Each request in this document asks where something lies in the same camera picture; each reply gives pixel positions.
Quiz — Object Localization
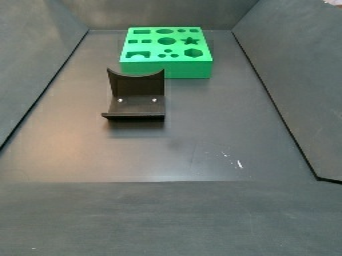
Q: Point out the green shape sorter block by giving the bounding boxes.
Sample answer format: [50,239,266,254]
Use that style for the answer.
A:
[119,26,213,79]

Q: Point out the black curved holder bracket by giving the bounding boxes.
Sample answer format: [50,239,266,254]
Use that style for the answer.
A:
[101,69,165,120]

